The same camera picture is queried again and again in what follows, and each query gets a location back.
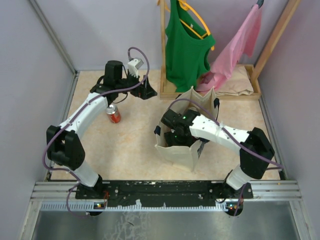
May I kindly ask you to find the green tank top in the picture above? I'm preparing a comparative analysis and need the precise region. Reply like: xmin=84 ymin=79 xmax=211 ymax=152
xmin=165 ymin=0 xmax=216 ymax=93

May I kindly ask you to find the beige canvas tote bag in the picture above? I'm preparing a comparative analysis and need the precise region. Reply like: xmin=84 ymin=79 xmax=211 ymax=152
xmin=154 ymin=88 xmax=220 ymax=172

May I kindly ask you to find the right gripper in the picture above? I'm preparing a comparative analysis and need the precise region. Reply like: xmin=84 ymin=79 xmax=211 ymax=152
xmin=164 ymin=129 xmax=195 ymax=159

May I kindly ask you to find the pink shirt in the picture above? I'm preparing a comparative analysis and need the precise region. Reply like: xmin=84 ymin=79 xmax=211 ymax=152
xmin=196 ymin=3 xmax=262 ymax=93

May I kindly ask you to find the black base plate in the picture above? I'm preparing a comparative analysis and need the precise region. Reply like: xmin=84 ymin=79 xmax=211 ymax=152
xmin=75 ymin=180 xmax=253 ymax=208

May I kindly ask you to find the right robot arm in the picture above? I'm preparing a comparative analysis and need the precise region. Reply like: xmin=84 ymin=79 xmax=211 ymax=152
xmin=161 ymin=109 xmax=275 ymax=198

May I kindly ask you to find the beige folded cloth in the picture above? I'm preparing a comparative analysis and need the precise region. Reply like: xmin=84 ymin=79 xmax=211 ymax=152
xmin=215 ymin=65 xmax=254 ymax=96

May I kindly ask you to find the red Coke can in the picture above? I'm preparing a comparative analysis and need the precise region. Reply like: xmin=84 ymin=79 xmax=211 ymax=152
xmin=106 ymin=104 xmax=121 ymax=124

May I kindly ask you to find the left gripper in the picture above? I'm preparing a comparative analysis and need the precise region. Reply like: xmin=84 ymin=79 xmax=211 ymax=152
xmin=116 ymin=69 xmax=158 ymax=100

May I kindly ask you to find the yellow clothes hanger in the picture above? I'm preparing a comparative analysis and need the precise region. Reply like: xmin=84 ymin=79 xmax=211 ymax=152
xmin=156 ymin=0 xmax=216 ymax=52

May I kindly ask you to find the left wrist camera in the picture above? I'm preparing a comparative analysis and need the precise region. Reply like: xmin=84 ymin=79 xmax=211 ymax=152
xmin=127 ymin=58 xmax=144 ymax=78

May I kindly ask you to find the wooden clothes rack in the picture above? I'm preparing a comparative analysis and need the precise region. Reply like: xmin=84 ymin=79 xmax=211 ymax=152
xmin=157 ymin=0 xmax=300 ymax=101

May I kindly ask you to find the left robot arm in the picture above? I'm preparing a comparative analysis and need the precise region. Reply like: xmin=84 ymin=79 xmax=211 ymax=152
xmin=46 ymin=58 xmax=157 ymax=199

